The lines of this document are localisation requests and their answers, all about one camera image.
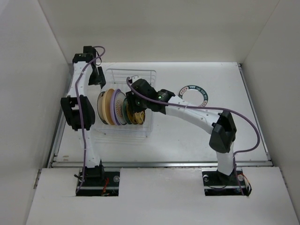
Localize yellow patterned small plate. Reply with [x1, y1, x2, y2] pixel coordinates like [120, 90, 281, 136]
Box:
[134, 111, 146, 125]

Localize white plate dark lettered rim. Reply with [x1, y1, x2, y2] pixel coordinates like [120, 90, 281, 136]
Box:
[178, 85, 209, 107]

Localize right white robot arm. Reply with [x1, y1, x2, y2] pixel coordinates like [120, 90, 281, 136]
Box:
[126, 77, 237, 185]

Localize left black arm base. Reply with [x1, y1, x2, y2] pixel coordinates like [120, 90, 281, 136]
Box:
[74, 165, 120, 197]

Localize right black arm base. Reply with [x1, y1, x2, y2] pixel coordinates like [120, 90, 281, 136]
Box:
[202, 169, 252, 196]

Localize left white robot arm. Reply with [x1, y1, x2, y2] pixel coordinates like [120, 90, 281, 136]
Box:
[60, 46, 106, 191]

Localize dark green rimmed plate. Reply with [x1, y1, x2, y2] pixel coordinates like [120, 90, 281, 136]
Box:
[122, 98, 132, 124]

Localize purple rimmed patterned plate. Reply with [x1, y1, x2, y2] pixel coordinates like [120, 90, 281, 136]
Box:
[110, 89, 127, 126]

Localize beige orange plate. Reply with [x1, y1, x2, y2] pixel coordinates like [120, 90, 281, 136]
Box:
[102, 89, 114, 125]

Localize white wire dish rack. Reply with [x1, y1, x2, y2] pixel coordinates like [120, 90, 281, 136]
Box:
[93, 68, 156, 136]

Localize aluminium table front rail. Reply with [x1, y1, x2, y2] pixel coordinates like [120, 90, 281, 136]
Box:
[48, 161, 273, 168]

